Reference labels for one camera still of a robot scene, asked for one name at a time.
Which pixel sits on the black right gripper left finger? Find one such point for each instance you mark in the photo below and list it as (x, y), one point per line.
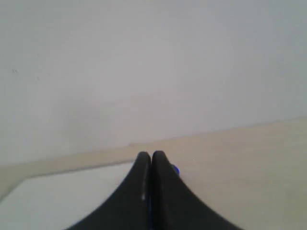
(128, 206)

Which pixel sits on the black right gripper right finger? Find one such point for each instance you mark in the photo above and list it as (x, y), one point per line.
(175, 206)

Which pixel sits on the blue cloth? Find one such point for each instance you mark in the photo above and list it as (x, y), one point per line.
(176, 170)

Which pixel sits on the white whiteboard with silver frame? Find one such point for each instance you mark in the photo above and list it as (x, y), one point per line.
(57, 201)

